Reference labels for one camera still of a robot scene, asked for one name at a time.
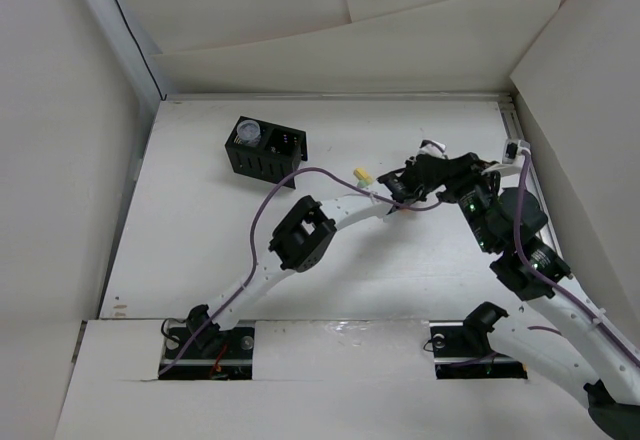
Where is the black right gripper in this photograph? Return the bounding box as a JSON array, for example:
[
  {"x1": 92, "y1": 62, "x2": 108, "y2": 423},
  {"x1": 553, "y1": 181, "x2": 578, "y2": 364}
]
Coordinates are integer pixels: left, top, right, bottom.
[{"x1": 415, "y1": 152, "x2": 501, "y2": 253}]

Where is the clear jar of paper clips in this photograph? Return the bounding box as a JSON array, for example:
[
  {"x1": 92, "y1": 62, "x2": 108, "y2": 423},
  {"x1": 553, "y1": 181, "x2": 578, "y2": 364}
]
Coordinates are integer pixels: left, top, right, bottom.
[{"x1": 236, "y1": 118, "x2": 262, "y2": 147}]

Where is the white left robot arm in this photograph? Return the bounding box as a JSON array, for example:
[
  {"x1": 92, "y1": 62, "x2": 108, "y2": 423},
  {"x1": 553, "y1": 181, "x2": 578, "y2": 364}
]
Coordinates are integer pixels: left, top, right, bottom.
[{"x1": 184, "y1": 154, "x2": 439, "y2": 357}]

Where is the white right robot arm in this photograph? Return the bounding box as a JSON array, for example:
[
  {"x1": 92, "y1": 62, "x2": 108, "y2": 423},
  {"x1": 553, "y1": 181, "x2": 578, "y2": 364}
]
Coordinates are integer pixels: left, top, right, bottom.
[{"x1": 420, "y1": 147, "x2": 639, "y2": 439}]

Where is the yellow highlighter pen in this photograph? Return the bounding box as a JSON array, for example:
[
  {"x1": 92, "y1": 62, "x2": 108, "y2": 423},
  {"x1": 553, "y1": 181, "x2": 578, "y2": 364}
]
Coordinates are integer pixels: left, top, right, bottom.
[{"x1": 353, "y1": 168, "x2": 374, "y2": 188}]

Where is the black slotted organizer box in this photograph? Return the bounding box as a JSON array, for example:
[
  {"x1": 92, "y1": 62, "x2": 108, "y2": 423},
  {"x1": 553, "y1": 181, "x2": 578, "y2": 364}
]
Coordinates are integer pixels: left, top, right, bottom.
[{"x1": 225, "y1": 116, "x2": 308, "y2": 184}]

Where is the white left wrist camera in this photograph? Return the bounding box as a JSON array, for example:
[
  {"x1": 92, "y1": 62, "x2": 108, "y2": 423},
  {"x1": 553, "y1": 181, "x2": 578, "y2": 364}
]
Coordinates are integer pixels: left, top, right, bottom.
[{"x1": 417, "y1": 139, "x2": 448, "y2": 159}]

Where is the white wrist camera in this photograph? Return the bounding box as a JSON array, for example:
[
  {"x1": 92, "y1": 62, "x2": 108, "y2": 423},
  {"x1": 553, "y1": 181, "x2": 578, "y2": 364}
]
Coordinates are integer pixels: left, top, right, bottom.
[
  {"x1": 417, "y1": 139, "x2": 448, "y2": 159},
  {"x1": 482, "y1": 139, "x2": 531, "y2": 177}
]

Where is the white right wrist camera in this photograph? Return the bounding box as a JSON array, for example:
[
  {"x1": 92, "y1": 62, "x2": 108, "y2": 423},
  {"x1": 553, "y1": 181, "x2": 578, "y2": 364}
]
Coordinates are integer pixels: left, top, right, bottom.
[{"x1": 482, "y1": 139, "x2": 531, "y2": 177}]

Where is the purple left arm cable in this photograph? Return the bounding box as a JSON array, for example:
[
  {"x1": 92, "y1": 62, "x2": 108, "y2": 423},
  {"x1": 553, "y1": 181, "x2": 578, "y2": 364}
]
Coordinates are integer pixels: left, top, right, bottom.
[{"x1": 158, "y1": 140, "x2": 449, "y2": 376}]

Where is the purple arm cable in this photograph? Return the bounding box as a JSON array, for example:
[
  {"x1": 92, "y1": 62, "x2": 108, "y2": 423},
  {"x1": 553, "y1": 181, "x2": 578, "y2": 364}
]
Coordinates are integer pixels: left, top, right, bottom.
[
  {"x1": 512, "y1": 149, "x2": 640, "y2": 366},
  {"x1": 158, "y1": 140, "x2": 449, "y2": 376}
]

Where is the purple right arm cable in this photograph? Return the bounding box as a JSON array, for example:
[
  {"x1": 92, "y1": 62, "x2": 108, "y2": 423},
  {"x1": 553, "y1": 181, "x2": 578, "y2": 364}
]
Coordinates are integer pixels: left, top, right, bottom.
[{"x1": 512, "y1": 149, "x2": 640, "y2": 366}]

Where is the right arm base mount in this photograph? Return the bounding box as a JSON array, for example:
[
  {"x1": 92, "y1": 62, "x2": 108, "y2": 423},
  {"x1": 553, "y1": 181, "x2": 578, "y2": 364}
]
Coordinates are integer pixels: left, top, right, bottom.
[{"x1": 423, "y1": 302, "x2": 528, "y2": 380}]

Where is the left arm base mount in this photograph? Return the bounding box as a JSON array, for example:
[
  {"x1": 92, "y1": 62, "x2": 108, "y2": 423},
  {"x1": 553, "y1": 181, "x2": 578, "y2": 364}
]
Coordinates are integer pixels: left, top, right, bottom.
[{"x1": 158, "y1": 305, "x2": 255, "y2": 381}]

